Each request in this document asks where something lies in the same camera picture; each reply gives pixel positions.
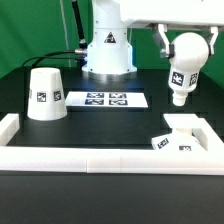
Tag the white lamp bulb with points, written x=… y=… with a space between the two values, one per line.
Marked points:
x=191 y=53

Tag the white lamp base with tags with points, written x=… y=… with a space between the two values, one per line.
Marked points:
x=181 y=138

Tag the white U-shaped frame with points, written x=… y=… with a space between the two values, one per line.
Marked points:
x=210 y=161

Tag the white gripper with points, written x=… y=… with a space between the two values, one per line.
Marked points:
x=143 y=13

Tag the white lamp shade with tags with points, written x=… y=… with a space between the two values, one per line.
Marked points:
x=46 y=100

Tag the white sheet with tags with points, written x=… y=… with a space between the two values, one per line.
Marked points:
x=106 y=99

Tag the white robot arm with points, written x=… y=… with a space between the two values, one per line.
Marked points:
x=185 y=31

